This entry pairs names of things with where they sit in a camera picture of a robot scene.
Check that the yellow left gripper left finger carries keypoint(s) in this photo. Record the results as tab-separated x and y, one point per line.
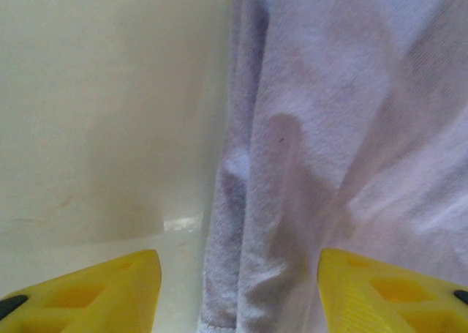
91	296

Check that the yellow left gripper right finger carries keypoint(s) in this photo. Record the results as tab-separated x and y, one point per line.
395	296

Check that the lavender t-shirt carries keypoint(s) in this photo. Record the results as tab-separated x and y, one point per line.
347	128

